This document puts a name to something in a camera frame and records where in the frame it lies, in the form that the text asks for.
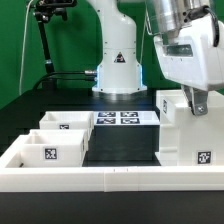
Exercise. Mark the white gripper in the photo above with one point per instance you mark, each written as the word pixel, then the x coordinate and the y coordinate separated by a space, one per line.
pixel 194 62

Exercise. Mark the white drawer cabinet box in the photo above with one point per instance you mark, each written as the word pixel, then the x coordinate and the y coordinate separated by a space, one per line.
pixel 186 139

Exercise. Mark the white drawer tray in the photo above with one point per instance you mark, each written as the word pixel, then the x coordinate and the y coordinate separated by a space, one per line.
pixel 54 148
pixel 68 120

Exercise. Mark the white front drawer tray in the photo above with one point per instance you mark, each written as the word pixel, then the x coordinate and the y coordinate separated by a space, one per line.
pixel 54 148

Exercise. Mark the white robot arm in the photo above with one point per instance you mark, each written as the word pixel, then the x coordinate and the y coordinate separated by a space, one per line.
pixel 119 72

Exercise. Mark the white U-shaped border frame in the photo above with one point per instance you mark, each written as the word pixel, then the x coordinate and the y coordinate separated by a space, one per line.
pixel 15 177

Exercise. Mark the white marker base plate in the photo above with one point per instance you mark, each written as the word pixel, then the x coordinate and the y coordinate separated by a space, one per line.
pixel 125 118

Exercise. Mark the black camera stand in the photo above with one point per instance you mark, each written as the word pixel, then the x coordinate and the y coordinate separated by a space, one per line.
pixel 44 11

